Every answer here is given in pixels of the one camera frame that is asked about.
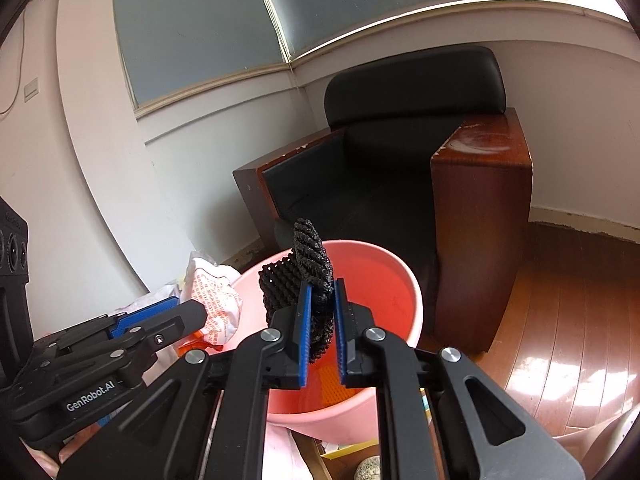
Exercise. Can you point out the yellow printed box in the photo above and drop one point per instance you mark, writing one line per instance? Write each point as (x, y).
(350, 449)

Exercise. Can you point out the black foam net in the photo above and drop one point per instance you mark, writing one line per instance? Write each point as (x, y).
(305, 250)

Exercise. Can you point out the window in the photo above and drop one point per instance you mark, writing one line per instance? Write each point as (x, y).
(200, 25)

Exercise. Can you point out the black armchair with wooden sides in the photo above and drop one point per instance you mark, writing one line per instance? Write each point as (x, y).
(400, 170)

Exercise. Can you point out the pink plastic bucket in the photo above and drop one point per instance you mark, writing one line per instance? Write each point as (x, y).
(380, 280)

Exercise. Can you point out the pink floral tablecloth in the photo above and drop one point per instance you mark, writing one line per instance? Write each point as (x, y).
(282, 460)

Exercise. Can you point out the white wall plate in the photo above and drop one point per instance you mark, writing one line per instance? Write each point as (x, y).
(31, 89)

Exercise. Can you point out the grey stone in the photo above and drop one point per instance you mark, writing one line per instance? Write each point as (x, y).
(369, 470)

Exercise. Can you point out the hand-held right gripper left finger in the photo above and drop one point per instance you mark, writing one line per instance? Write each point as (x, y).
(305, 335)

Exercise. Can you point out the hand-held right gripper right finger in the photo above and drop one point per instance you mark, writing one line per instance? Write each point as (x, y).
(341, 332)

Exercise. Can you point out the red foam net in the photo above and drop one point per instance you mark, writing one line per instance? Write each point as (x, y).
(330, 381)

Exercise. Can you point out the white red-printed bag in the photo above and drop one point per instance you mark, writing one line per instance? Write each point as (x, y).
(215, 300)

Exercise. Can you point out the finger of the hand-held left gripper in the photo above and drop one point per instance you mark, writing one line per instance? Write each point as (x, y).
(170, 327)
(147, 314)

